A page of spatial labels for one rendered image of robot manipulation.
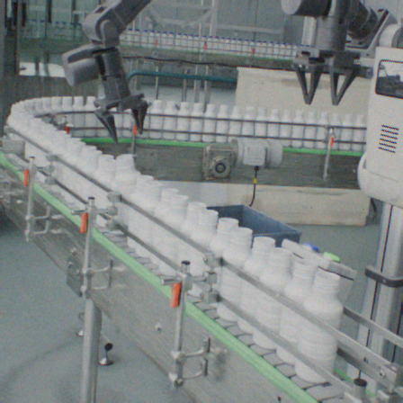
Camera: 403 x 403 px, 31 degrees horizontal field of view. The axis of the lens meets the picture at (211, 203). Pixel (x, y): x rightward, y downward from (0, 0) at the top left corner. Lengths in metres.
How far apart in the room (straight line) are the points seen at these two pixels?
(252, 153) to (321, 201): 2.89
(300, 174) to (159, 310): 1.97
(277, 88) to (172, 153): 2.56
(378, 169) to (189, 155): 1.51
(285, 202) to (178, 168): 2.72
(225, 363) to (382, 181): 0.74
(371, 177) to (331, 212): 4.16
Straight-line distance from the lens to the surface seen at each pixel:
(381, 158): 1.81
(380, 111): 1.82
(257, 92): 5.59
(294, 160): 3.32
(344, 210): 6.03
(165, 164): 3.18
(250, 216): 2.33
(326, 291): 1.08
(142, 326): 1.56
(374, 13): 1.98
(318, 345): 1.11
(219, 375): 1.30
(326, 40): 1.31
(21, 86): 6.73
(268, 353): 1.21
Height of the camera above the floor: 1.51
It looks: 14 degrees down
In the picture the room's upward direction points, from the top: 6 degrees clockwise
